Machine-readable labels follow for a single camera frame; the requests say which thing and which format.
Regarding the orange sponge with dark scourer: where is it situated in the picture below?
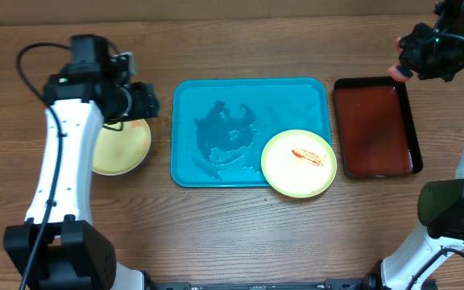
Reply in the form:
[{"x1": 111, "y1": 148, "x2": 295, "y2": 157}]
[{"x1": 387, "y1": 36, "x2": 413, "y2": 82}]

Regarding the yellow-green plate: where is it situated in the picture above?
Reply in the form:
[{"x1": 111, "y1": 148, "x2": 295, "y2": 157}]
[
  {"x1": 92, "y1": 119, "x2": 151, "y2": 176},
  {"x1": 261, "y1": 130, "x2": 338, "y2": 198}
]

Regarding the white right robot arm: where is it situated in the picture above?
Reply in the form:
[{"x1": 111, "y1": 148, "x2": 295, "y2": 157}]
[{"x1": 359, "y1": 0, "x2": 464, "y2": 289}]

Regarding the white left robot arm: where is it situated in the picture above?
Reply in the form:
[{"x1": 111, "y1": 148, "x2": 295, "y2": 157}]
[{"x1": 3, "y1": 34, "x2": 160, "y2": 289}]

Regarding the dark red black-rimmed tray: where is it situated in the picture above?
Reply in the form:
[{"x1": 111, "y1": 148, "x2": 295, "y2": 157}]
[{"x1": 333, "y1": 77, "x2": 424, "y2": 179}]

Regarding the teal plastic tray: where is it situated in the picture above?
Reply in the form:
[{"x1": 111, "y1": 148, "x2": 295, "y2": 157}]
[{"x1": 171, "y1": 77, "x2": 331, "y2": 188}]

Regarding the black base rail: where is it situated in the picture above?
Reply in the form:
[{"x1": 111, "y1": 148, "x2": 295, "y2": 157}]
[{"x1": 146, "y1": 277, "x2": 387, "y2": 290}]

